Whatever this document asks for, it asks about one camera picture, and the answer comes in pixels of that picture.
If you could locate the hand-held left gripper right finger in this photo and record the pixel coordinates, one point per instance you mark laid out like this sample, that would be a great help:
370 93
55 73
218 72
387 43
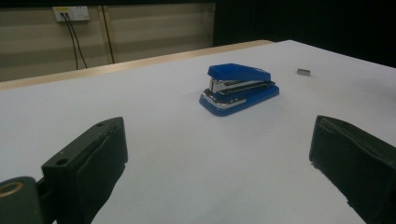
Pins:
358 161

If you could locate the blue stapler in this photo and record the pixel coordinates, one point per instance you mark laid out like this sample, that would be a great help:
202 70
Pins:
239 73

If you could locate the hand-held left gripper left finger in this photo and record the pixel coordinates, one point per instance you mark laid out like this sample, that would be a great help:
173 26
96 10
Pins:
77 174

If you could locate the white table sheet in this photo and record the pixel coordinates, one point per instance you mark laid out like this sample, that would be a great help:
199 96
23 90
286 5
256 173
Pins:
155 93

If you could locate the dark curtain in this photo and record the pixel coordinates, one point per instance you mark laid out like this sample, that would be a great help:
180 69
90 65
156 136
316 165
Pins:
311 25

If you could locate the grey staple strip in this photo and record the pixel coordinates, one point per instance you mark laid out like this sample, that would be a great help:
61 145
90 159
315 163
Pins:
303 72

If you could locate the white wall socket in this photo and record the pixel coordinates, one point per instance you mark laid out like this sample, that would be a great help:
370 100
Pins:
76 13

